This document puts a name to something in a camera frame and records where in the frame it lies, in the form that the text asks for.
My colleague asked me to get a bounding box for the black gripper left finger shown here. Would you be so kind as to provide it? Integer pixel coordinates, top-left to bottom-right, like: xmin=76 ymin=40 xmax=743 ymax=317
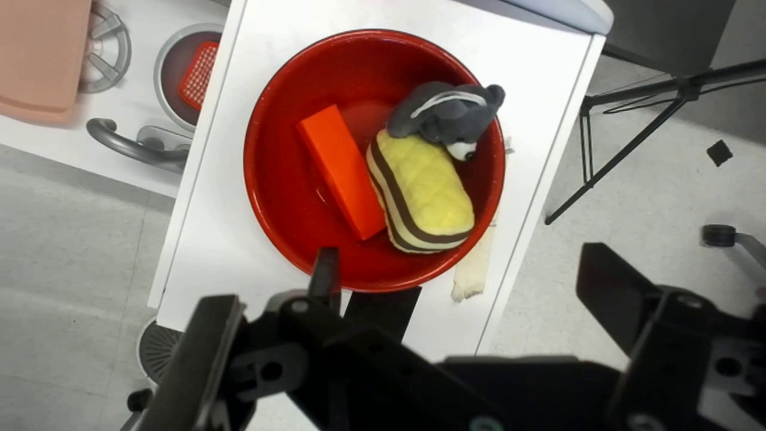
xmin=136 ymin=295 xmax=241 ymax=431

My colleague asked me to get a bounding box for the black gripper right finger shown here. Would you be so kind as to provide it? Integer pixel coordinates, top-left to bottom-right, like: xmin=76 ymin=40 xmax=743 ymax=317
xmin=578 ymin=241 xmax=663 ymax=354

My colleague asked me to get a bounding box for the grey bear plush toy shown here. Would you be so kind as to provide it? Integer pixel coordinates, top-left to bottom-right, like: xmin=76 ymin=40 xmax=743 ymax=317
xmin=385 ymin=80 xmax=506 ymax=159

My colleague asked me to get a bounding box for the red plastic bowl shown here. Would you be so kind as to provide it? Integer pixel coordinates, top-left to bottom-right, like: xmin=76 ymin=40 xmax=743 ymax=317
xmin=241 ymin=29 xmax=475 ymax=291

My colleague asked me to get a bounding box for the white toy fridge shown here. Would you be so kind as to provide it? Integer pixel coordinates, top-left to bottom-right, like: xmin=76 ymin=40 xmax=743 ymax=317
xmin=148 ymin=0 xmax=606 ymax=358

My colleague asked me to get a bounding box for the grey toy faucet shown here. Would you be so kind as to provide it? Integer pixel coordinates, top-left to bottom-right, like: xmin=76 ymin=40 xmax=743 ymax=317
xmin=86 ymin=116 xmax=192 ymax=165

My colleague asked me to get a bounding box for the silver toy sink basin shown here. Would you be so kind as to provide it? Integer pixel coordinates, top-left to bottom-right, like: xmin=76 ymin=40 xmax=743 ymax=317
xmin=153 ymin=20 xmax=223 ymax=129

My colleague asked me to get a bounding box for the white toy kitchen counter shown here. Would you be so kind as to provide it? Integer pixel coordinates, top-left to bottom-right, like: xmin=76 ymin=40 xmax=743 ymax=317
xmin=0 ymin=0 xmax=228 ymax=195

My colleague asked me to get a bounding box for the orange rectangular block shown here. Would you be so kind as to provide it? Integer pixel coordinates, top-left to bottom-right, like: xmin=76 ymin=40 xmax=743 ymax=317
xmin=299 ymin=104 xmax=385 ymax=238

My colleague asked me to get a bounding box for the orange mesh sponge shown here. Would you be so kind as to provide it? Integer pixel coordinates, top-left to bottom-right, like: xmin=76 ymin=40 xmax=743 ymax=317
xmin=177 ymin=40 xmax=219 ymax=110

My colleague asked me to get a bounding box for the pink cutting board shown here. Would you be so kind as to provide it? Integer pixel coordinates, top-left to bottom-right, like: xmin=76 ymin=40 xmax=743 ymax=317
xmin=0 ymin=0 xmax=94 ymax=125

